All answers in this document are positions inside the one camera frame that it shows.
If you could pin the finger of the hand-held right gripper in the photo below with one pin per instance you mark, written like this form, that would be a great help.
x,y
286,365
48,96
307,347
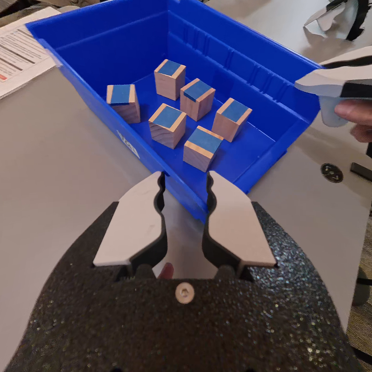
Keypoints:
x,y
348,55
322,82

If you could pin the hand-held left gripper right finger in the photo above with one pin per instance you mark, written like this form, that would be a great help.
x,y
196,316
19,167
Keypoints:
x,y
241,226

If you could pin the black stand foot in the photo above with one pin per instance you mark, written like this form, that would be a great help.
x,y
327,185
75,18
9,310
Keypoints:
x,y
361,171

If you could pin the person's right hand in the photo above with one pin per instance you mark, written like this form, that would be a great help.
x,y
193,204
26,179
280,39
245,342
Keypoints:
x,y
357,110

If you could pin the round black table grommet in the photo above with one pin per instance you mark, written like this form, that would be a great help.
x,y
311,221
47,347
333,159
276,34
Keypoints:
x,y
332,173

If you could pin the person's left hand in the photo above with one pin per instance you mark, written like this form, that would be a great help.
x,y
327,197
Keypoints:
x,y
166,270

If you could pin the cluster of wooden cubes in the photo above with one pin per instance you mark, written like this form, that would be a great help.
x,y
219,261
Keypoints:
x,y
170,78

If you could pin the printed paper sheet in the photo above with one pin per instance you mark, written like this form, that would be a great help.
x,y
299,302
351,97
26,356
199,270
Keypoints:
x,y
20,52

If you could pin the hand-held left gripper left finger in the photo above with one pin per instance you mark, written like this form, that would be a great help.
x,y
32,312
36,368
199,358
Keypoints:
x,y
130,223

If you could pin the grey and black tool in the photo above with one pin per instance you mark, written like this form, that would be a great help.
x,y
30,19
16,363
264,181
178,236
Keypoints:
x,y
328,17

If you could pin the blue plastic bin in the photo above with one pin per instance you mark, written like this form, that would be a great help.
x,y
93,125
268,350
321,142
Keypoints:
x,y
96,37

